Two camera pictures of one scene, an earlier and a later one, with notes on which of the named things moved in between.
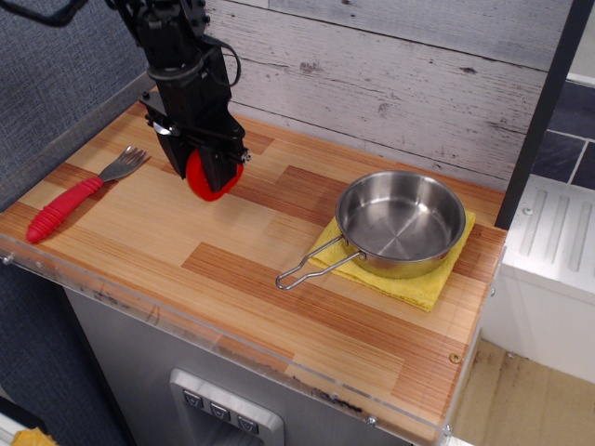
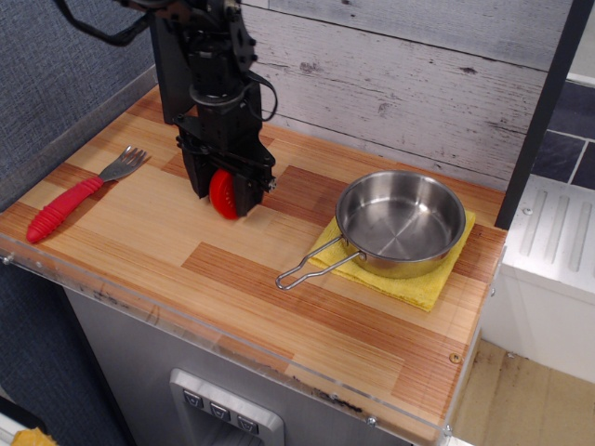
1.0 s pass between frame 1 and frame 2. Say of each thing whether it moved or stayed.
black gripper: moved
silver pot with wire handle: stayed
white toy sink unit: stayed
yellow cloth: stayed
